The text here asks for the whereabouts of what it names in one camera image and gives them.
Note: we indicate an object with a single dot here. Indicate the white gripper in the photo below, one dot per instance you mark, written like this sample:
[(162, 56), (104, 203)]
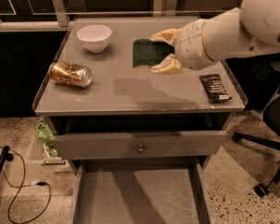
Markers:
[(190, 45)]

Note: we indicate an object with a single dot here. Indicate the green yellow sponge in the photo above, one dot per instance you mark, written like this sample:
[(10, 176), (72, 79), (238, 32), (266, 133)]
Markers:
[(149, 53)]

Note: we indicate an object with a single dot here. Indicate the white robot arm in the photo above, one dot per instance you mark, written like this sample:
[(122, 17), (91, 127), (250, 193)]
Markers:
[(250, 30)]

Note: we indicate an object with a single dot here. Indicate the grey top drawer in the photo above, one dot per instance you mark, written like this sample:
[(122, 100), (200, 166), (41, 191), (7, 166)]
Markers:
[(98, 146)]

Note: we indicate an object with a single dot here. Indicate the round metal drawer knob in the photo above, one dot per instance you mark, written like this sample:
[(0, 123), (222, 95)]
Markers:
[(141, 149)]

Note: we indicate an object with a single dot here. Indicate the grey open middle drawer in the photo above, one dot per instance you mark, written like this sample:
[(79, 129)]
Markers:
[(140, 194)]

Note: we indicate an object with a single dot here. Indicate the black snack packet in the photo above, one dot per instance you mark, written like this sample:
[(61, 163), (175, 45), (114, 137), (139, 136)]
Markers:
[(214, 88)]

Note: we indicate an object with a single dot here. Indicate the white ceramic bowl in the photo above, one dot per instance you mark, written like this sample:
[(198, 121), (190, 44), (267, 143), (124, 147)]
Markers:
[(95, 38)]

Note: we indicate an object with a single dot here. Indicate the grey cabinet with glass top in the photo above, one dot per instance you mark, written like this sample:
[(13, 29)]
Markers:
[(123, 99)]

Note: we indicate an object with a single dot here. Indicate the gold soda can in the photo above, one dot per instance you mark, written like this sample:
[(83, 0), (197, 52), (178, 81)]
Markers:
[(71, 74)]

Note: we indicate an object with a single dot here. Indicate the black office chair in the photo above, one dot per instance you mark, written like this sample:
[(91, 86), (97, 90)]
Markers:
[(271, 117)]

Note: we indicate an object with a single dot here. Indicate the clear plastic bin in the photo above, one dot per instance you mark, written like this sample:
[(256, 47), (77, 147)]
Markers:
[(34, 154)]

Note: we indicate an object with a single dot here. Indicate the metal rail bracket left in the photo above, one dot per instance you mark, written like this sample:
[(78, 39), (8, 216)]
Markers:
[(60, 10)]

